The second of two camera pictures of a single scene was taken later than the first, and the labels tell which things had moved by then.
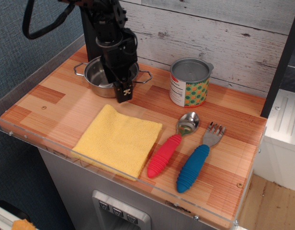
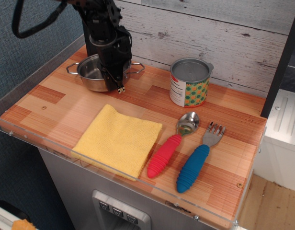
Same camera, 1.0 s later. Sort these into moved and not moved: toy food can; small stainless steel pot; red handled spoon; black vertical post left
Moved: small stainless steel pot
Not moved: black vertical post left; toy food can; red handled spoon
